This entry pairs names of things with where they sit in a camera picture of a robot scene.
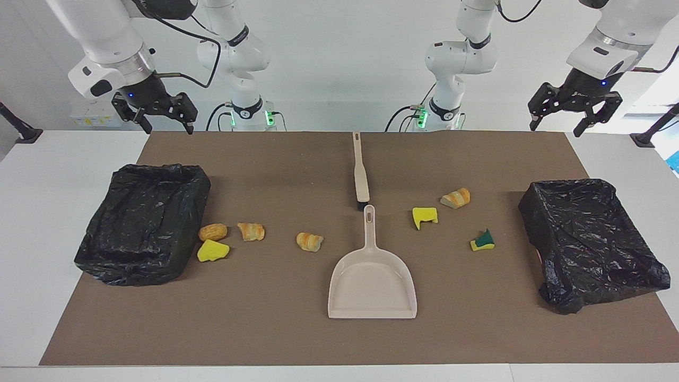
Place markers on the brown potato piece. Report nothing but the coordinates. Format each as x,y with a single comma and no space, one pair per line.
213,232

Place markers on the pale bread chunk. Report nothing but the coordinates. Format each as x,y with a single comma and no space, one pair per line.
455,199

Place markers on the blue object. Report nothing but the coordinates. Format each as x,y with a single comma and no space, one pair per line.
675,162

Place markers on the beige hand brush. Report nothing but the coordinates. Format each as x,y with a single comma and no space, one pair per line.
362,180

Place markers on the notched yellow sponge piece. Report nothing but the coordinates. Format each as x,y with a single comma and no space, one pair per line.
424,214

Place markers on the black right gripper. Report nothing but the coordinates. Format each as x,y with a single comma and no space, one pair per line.
148,95

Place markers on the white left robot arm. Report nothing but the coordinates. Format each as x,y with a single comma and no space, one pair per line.
615,32

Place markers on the black bag-lined bin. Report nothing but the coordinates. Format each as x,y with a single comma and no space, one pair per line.
143,223
589,239

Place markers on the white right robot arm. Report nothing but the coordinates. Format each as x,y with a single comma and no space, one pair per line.
101,32

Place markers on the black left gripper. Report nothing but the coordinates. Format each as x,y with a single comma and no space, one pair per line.
581,93

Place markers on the brown table mat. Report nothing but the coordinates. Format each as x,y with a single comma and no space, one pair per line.
265,318

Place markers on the green and yellow sponge piece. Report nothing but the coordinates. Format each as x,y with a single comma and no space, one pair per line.
484,241

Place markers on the white power strip box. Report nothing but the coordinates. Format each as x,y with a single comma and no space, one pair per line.
95,114

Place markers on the beige plastic dustpan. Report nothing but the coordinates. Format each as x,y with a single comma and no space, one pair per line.
371,286

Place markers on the plain yellow sponge piece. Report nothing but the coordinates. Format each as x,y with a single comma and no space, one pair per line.
212,251

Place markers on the black stand foot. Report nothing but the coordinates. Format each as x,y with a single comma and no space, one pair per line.
644,139
29,135

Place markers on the orange striped croissant piece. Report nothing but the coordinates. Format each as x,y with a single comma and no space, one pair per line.
310,242
251,232

